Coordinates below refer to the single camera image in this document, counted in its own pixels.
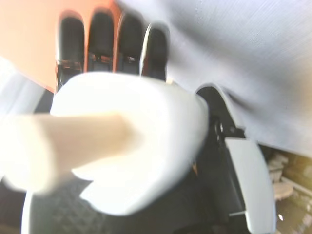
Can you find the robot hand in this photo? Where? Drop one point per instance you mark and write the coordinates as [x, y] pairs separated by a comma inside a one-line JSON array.
[[243, 175]]

